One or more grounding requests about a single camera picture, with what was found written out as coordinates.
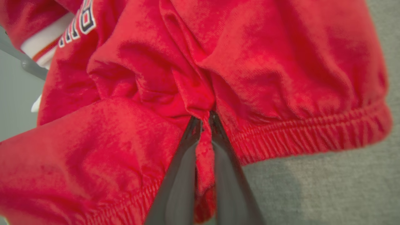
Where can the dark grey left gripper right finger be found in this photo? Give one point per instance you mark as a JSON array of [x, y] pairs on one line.
[[231, 193]]

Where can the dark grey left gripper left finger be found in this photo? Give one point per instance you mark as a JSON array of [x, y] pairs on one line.
[[178, 187]]

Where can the red basketball jersey white sleeves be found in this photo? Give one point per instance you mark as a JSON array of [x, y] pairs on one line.
[[47, 34]]

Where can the grey curved metal tube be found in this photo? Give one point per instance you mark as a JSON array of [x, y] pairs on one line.
[[31, 67]]

